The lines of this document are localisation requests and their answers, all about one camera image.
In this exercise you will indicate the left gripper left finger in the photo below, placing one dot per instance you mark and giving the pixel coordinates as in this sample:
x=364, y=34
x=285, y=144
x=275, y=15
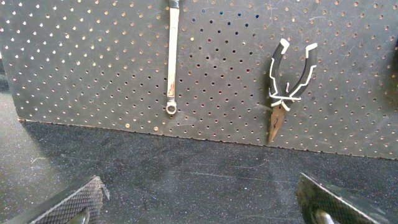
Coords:
x=77, y=205

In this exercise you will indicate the metal hook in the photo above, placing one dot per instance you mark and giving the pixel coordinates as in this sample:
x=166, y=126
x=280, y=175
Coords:
x=286, y=98

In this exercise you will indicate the wrench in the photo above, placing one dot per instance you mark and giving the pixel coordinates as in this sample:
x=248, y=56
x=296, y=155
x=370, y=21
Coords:
x=172, y=62

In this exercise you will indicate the black pegboard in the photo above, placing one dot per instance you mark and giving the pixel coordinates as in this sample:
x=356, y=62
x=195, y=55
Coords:
x=93, y=62

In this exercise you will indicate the black and white pliers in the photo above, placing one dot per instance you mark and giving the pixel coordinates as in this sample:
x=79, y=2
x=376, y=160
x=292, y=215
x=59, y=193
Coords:
x=276, y=121

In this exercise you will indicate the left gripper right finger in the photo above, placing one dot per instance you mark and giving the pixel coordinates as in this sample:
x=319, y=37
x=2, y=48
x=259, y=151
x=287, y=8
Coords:
x=329, y=205

